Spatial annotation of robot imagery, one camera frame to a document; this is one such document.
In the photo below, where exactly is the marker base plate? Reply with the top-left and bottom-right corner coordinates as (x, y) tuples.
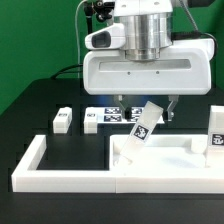
(95, 106), (166, 125)

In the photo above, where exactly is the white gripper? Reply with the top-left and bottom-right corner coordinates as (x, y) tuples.
(83, 23), (214, 121)

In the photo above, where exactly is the white desk top tray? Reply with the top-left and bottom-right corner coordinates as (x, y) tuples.
(109, 134), (224, 194)

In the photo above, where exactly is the white U-shaped frame fence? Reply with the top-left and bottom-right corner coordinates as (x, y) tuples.
(11, 134), (224, 194)

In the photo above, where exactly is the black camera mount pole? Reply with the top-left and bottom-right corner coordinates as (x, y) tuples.
(83, 0), (115, 34)

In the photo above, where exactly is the grey cable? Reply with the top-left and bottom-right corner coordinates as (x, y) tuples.
(74, 0), (88, 80)

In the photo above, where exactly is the black cable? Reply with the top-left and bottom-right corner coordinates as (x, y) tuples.
(50, 63), (84, 80)

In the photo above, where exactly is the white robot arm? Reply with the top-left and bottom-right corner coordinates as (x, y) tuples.
(83, 0), (217, 121)

